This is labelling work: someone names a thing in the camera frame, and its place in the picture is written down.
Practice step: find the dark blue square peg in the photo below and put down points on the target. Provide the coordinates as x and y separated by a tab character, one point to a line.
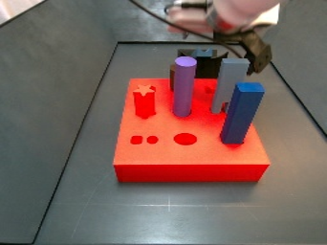
245	102

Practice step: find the red shape sorter base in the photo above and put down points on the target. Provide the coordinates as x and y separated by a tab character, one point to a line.
171	149

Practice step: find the purple cylinder peg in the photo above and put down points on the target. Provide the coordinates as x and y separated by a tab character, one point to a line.
183	86

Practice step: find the dark brown hexagon peg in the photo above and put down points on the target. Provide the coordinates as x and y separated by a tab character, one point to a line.
171	76

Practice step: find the blue arch object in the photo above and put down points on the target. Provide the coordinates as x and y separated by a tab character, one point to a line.
203	53

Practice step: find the light blue arch peg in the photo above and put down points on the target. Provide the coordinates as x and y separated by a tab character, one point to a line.
233	72

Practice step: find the red star peg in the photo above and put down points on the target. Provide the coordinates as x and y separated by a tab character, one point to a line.
145	101

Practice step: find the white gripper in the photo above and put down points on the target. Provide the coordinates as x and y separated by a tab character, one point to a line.
222	16

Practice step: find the black curved fixture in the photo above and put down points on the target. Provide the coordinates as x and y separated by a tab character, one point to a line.
207	65

